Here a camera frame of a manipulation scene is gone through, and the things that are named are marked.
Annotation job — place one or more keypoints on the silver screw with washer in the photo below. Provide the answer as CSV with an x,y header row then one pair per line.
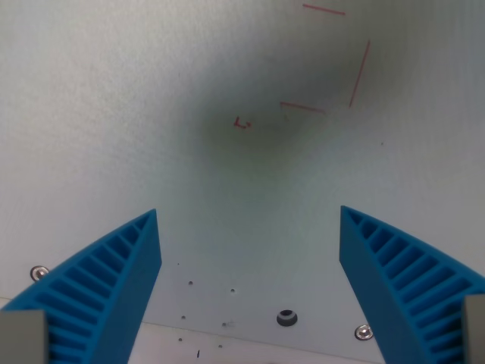
x,y
39,272
364,332

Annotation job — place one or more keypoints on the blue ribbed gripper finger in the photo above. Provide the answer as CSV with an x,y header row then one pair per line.
x,y
110,288
394,288

